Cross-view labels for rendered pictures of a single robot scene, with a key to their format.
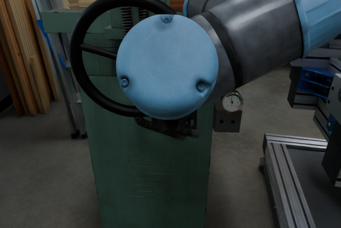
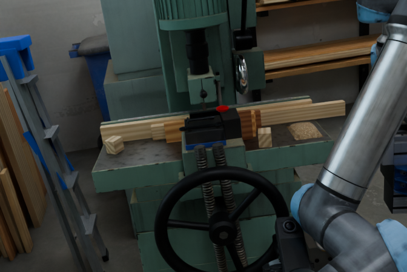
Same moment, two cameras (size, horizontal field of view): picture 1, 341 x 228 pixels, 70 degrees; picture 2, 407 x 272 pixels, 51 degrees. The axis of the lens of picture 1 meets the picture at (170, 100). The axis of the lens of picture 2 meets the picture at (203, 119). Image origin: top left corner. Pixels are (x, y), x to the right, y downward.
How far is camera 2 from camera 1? 46 cm
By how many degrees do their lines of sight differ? 7
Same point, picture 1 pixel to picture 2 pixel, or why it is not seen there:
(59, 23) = (114, 180)
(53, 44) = (49, 162)
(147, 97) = not seen: outside the picture
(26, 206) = not seen: outside the picture
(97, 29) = (159, 181)
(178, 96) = not seen: outside the picture
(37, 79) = (13, 204)
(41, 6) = (29, 114)
